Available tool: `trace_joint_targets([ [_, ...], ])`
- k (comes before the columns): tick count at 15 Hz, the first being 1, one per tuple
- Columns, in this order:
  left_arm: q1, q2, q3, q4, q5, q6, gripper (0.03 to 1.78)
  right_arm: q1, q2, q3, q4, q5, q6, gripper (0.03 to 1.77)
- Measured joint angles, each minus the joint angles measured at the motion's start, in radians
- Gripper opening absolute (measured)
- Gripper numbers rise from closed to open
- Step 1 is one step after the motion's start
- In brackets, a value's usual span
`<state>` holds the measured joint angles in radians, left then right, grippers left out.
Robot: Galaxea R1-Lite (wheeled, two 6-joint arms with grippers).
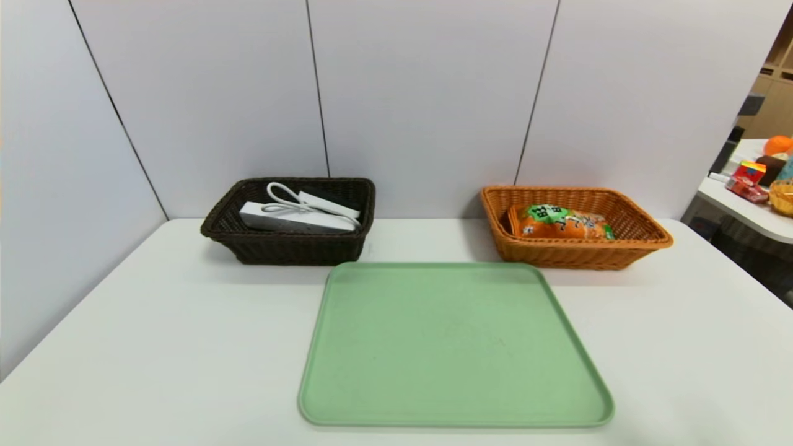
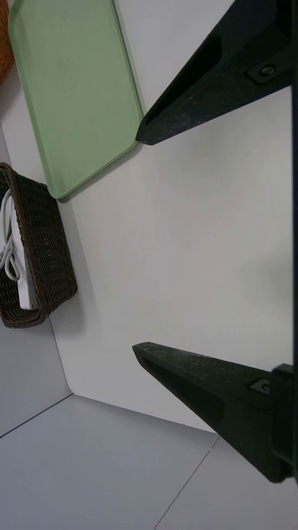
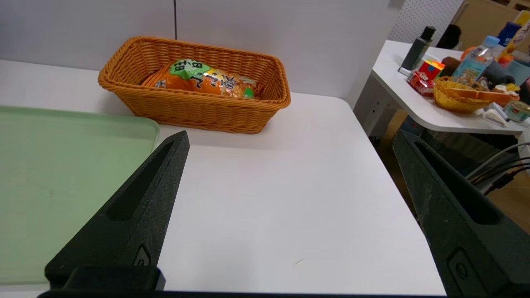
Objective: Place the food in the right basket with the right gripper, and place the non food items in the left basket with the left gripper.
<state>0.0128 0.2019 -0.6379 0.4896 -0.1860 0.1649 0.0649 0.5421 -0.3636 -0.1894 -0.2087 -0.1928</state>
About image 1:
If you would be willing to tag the orange snack bag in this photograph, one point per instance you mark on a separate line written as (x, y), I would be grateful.
(557, 226)

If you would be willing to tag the red and yellow box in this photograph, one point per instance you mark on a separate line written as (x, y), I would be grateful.
(751, 172)

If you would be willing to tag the box under side table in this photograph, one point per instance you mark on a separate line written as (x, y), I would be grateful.
(703, 226)

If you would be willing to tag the light green plastic tray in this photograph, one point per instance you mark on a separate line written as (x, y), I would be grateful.
(452, 347)

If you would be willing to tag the grey panel on shelf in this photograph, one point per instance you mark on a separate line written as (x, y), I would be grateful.
(751, 104)

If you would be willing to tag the white side table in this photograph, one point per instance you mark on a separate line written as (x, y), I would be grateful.
(743, 214)

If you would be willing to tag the orange ball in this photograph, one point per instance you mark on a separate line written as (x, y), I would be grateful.
(777, 145)

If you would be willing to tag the teal packet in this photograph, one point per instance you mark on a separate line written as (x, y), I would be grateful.
(787, 170)

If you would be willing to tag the wooden shelf unit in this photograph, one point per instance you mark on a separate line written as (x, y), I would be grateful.
(777, 93)

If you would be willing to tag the red snack packet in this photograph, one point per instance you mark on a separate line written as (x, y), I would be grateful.
(746, 191)

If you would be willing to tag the orange wicker basket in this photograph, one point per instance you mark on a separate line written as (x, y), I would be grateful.
(576, 255)

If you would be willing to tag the dark brown wicker basket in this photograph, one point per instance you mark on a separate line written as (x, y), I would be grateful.
(285, 251)

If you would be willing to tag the dark brown block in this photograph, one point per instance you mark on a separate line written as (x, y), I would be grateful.
(773, 168)

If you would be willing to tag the black chair back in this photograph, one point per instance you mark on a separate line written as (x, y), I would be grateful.
(728, 152)

